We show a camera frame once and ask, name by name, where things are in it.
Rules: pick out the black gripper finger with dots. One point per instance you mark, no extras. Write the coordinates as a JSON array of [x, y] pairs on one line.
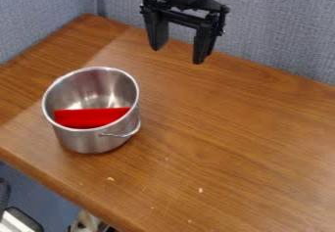
[[157, 26], [209, 30]]

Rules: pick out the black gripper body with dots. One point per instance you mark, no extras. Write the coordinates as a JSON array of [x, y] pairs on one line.
[[186, 12]]

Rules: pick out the stainless steel pot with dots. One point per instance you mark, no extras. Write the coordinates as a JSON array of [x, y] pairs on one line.
[[91, 106]]

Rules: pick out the red block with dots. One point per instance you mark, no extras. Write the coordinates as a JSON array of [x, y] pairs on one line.
[[89, 118]]

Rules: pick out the white black object under table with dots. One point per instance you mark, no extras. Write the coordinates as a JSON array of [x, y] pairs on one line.
[[89, 223]]

